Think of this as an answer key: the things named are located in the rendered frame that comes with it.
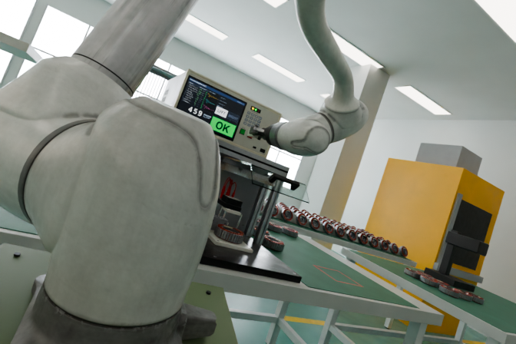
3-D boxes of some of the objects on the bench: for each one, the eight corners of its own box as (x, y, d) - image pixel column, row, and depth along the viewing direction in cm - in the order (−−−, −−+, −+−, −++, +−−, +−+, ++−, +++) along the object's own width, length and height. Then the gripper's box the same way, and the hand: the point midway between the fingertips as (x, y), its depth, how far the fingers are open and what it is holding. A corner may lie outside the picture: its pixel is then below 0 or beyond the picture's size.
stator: (246, 246, 115) (250, 236, 115) (219, 240, 110) (223, 229, 110) (234, 236, 125) (238, 227, 125) (209, 229, 120) (212, 220, 120)
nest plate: (252, 253, 114) (253, 249, 114) (214, 244, 108) (216, 241, 108) (236, 239, 128) (236, 236, 128) (201, 230, 121) (203, 227, 121)
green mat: (419, 309, 133) (419, 308, 133) (308, 287, 106) (308, 286, 106) (295, 234, 217) (295, 234, 217) (214, 212, 190) (215, 211, 190)
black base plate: (299, 283, 107) (302, 276, 107) (97, 243, 78) (100, 234, 78) (243, 236, 149) (244, 232, 149) (97, 199, 120) (99, 193, 120)
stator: (266, 249, 140) (269, 240, 140) (255, 239, 150) (258, 232, 150) (286, 253, 145) (289, 246, 145) (274, 245, 155) (276, 237, 155)
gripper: (259, 139, 101) (231, 135, 122) (292, 153, 106) (259, 147, 128) (267, 117, 101) (238, 117, 122) (299, 132, 107) (266, 130, 128)
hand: (253, 133), depth 122 cm, fingers closed
